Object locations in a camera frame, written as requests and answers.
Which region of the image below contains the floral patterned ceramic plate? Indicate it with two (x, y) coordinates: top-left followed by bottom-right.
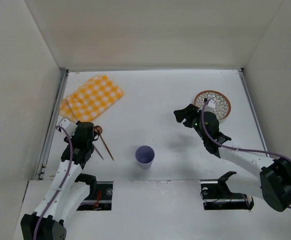
(194, 90), (232, 120)

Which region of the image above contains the yellow white checkered cloth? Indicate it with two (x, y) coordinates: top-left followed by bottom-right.
(59, 75), (124, 123)

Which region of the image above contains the lilac plastic cup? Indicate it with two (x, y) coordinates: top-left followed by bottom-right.
(135, 145), (155, 170)

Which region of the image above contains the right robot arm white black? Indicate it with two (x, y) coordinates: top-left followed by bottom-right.
(173, 99), (291, 212)

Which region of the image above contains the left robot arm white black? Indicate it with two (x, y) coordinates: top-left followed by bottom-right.
(20, 119), (99, 240)

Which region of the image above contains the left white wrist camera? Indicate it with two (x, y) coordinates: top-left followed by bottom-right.
(58, 117), (78, 135)

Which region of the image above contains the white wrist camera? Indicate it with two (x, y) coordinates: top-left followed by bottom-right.
(58, 117), (78, 135)
(204, 98), (216, 112)

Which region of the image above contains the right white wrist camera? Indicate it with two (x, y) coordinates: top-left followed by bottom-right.
(204, 98), (216, 112)

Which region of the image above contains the left aluminium side rail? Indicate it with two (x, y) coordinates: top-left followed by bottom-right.
(32, 67), (69, 180)

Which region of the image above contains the aluminium side rail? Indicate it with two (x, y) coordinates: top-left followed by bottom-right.
(32, 67), (69, 180)
(238, 68), (268, 151)

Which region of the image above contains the right aluminium side rail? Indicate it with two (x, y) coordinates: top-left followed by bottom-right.
(238, 68), (268, 151)

